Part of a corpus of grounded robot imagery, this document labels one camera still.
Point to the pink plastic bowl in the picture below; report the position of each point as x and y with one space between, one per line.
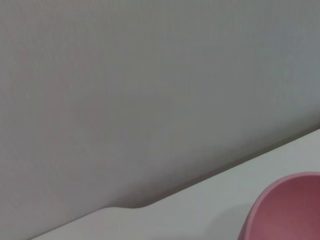
287 212

